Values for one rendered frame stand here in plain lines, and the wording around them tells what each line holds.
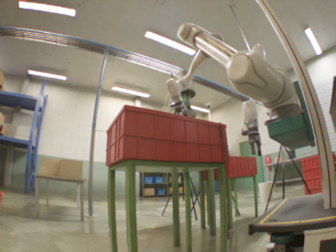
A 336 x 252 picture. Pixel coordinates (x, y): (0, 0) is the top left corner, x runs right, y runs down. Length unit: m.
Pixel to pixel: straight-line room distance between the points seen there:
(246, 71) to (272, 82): 0.11
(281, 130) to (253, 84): 0.22
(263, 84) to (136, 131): 0.51
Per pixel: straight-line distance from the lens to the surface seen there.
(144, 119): 0.74
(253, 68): 0.60
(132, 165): 0.69
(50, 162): 2.58
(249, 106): 1.28
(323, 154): 0.86
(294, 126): 0.72
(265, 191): 3.48
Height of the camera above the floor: 0.52
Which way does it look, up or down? 19 degrees up
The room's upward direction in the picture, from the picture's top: 2 degrees counter-clockwise
